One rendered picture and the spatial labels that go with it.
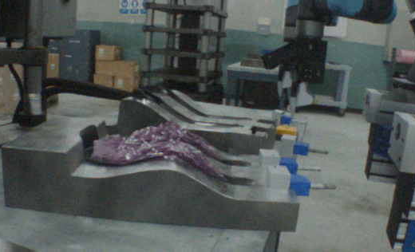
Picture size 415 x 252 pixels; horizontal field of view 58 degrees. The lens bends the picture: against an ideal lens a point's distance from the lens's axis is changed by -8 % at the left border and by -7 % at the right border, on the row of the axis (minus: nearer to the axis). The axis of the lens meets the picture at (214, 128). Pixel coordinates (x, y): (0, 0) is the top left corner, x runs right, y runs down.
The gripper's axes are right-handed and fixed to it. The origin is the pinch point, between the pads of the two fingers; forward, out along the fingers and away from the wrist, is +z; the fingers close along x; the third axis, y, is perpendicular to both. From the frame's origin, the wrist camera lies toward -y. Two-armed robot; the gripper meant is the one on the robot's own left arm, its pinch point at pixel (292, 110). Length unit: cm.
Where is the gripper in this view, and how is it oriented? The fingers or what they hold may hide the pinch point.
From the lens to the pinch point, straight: 110.0
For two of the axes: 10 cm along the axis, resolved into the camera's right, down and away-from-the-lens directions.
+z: -0.9, 9.7, 2.3
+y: 9.5, 1.5, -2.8
